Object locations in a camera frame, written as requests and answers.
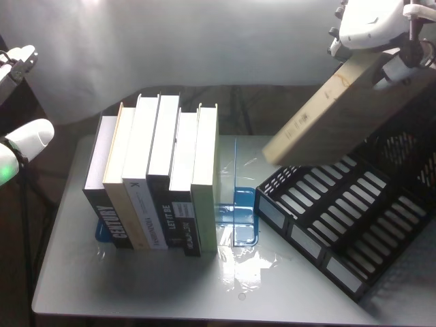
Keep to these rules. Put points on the white spine K book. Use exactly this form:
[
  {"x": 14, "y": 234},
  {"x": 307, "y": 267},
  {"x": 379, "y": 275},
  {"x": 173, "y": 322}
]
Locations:
[{"x": 139, "y": 136}]

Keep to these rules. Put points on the black Let It Be book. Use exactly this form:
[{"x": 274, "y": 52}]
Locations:
[{"x": 163, "y": 136}]

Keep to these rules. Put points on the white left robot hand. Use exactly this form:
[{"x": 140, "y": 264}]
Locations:
[{"x": 371, "y": 24}]

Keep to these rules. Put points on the blue plastic bookend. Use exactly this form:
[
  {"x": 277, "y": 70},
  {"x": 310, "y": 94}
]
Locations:
[{"x": 243, "y": 218}]

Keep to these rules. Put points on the white backdrop cloth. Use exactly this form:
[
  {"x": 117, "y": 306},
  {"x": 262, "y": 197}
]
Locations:
[{"x": 204, "y": 44}]

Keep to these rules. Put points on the short black labelled book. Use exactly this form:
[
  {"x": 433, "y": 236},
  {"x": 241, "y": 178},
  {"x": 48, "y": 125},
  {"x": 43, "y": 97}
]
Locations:
[{"x": 182, "y": 153}]

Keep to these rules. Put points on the pale green book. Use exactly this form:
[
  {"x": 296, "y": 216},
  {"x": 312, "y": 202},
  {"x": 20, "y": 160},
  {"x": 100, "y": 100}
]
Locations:
[{"x": 204, "y": 146}]

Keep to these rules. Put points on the cream spine book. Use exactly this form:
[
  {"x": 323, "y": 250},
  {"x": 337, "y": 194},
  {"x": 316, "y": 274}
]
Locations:
[{"x": 119, "y": 146}]

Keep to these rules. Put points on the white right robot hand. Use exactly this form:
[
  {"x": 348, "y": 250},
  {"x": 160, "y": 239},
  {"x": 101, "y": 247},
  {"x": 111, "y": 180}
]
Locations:
[{"x": 20, "y": 54}]

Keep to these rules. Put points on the black Century book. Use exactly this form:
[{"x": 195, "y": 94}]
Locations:
[{"x": 102, "y": 153}]

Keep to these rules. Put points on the beige hardcover book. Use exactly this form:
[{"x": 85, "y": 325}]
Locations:
[{"x": 340, "y": 122}]

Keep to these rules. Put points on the black plastic file rack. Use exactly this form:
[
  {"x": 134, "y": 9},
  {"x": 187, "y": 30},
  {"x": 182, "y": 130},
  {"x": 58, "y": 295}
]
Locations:
[{"x": 402, "y": 279}]

